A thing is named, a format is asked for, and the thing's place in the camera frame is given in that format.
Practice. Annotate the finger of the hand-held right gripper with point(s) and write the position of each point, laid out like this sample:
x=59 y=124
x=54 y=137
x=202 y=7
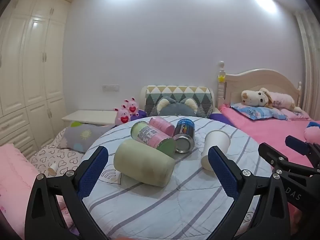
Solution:
x=298 y=145
x=271 y=153

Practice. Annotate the white paper cup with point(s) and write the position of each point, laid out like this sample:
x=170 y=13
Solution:
x=217 y=140

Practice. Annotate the pink bed sheet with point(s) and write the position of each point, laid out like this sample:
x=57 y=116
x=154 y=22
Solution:
x=262 y=131

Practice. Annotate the pink blanket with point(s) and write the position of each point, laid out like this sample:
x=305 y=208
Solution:
x=15 y=180

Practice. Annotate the pink round plush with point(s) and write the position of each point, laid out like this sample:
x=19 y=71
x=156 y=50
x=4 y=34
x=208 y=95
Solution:
x=312 y=133

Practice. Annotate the white wall outlet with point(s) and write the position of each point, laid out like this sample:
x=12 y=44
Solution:
x=110 y=87

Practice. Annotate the triangle patterned cushion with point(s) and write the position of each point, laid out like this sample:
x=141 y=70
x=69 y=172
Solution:
x=175 y=92

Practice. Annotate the pale green cup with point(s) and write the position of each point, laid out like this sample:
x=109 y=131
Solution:
x=142 y=165

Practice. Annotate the cream curtain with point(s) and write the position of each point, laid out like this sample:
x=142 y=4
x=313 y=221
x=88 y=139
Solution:
x=310 y=67

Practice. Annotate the grey sun print pillow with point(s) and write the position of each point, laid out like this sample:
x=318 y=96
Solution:
x=82 y=135

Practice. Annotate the white dog plush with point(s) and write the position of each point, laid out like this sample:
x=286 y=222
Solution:
x=252 y=97

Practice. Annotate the yellow star ornament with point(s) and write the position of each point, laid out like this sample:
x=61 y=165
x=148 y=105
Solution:
x=221 y=78

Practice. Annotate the heart print blanket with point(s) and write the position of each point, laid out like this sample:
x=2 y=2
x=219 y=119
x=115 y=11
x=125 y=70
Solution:
x=57 y=158

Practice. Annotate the small white cup on bed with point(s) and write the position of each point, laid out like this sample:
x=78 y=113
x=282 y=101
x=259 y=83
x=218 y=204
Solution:
x=52 y=169

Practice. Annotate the plain pink can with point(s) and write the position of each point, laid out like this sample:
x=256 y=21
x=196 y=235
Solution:
x=162 y=125

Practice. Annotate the blue printed pillow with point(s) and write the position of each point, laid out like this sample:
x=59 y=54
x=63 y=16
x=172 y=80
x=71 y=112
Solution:
x=257 y=112

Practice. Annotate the purple cushion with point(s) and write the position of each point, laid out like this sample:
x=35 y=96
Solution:
x=141 y=114

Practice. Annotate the grey cat cushion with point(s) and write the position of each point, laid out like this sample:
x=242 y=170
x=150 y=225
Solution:
x=175 y=108

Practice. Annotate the cream wardrobe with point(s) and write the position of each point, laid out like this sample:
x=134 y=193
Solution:
x=37 y=67

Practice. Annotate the pink green labelled can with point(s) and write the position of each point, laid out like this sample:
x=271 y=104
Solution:
x=150 y=136

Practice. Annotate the white nightstand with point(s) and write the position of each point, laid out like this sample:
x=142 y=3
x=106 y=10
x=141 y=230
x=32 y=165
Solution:
x=87 y=116

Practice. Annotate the black can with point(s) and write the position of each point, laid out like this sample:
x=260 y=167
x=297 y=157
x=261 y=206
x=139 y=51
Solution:
x=185 y=131

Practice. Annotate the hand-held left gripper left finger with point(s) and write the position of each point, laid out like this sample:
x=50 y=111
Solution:
x=92 y=173

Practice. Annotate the purple bed sheet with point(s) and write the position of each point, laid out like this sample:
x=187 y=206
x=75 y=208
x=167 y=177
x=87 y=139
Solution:
x=216 y=117

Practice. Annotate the pink plush toy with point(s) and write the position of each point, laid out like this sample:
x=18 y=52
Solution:
x=132 y=108
x=123 y=117

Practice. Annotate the cream bed headboard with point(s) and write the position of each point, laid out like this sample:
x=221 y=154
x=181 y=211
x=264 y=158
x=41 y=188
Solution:
x=262 y=80

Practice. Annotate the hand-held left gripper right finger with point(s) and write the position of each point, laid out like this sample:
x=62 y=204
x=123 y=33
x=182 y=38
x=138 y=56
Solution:
x=223 y=173

